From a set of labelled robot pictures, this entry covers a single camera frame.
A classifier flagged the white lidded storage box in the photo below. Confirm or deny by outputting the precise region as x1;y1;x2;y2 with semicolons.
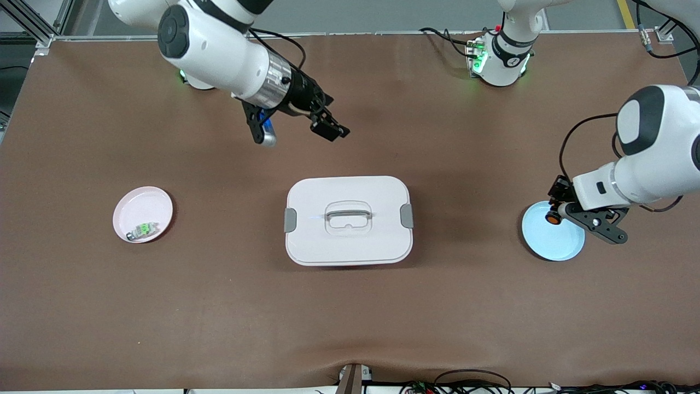
283;175;415;267

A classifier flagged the light blue round plate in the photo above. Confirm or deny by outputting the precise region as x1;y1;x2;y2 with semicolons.
521;200;586;262

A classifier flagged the pink round plate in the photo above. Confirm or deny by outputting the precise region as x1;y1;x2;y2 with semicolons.
112;186;174;244

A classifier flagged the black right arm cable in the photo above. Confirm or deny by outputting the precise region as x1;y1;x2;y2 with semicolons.
247;26;308;73

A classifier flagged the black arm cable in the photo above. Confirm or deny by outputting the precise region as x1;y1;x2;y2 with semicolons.
558;113;685;214
247;26;308;73

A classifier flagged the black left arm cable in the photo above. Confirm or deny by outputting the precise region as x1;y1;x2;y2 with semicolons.
558;113;685;214

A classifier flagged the aluminium table edge rail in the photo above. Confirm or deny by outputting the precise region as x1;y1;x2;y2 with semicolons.
49;30;670;42

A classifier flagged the black left base cable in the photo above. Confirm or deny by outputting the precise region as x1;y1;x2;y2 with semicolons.
419;27;482;59

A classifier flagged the black cable with connector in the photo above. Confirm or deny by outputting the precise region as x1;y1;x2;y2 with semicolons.
633;0;700;60

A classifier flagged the tangled cable bundle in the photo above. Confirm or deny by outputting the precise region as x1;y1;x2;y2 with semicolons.
399;369;700;394

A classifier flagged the green push-button switch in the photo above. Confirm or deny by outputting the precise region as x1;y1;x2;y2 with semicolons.
126;221;160;242

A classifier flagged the metal table edge bracket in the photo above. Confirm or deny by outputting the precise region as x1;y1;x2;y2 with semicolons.
336;363;374;394

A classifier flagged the aluminium frame profile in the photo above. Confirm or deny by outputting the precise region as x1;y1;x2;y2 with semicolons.
0;0;75;50

